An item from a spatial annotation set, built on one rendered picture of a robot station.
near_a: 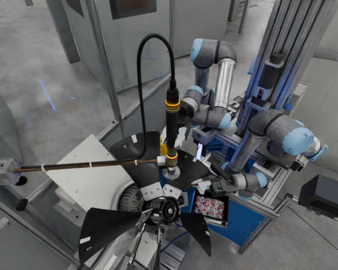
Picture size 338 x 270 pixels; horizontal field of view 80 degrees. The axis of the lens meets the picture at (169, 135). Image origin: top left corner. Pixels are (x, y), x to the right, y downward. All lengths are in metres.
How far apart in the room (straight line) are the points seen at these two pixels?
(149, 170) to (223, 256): 1.44
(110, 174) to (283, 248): 1.80
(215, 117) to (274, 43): 0.63
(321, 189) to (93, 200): 1.03
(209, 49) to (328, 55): 1.44
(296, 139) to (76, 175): 0.92
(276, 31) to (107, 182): 1.19
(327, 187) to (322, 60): 1.45
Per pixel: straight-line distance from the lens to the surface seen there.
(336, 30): 2.30
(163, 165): 0.78
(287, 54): 1.37
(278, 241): 2.38
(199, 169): 1.09
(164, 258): 2.03
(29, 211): 1.25
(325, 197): 1.15
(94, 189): 1.03
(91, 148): 1.03
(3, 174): 0.90
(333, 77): 2.45
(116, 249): 0.98
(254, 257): 2.24
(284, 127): 0.92
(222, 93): 0.99
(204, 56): 1.14
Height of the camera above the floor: 2.05
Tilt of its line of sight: 46 degrees down
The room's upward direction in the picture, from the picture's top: straight up
